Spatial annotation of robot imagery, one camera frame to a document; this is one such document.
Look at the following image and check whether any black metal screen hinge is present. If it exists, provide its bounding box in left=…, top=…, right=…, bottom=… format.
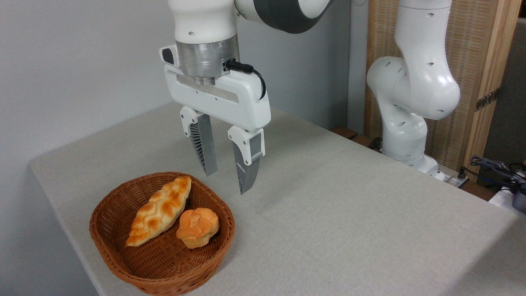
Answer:
left=475, top=88, right=501, bottom=111

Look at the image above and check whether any brown wicker basket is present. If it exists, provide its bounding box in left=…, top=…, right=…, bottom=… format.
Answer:
left=89, top=171, right=236, bottom=296

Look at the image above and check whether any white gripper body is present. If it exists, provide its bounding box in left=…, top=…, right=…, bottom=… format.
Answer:
left=159, top=44, right=272, bottom=132

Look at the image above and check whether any long braided bread loaf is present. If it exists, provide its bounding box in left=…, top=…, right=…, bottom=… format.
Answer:
left=125, top=176, right=192, bottom=247

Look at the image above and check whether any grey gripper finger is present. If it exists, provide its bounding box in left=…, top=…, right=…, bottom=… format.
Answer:
left=180, top=106, right=218, bottom=177
left=227, top=125, right=265, bottom=195

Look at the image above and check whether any wooden rattan folding screen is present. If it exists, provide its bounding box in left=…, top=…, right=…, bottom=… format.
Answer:
left=364, top=0, right=522, bottom=183

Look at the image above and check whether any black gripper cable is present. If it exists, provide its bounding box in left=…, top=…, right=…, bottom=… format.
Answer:
left=226, top=60, right=267, bottom=100

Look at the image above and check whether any round orange bread roll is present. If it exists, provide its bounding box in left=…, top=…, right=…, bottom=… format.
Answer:
left=176, top=207, right=220, bottom=249

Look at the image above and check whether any brown wooden base board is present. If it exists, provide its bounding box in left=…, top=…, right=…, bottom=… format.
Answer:
left=332, top=126, right=498, bottom=202

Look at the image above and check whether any white box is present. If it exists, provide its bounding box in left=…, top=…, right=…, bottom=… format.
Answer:
left=488, top=186, right=526, bottom=218

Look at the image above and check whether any bundle of dark cables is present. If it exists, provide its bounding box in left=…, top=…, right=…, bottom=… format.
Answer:
left=470, top=155, right=526, bottom=194

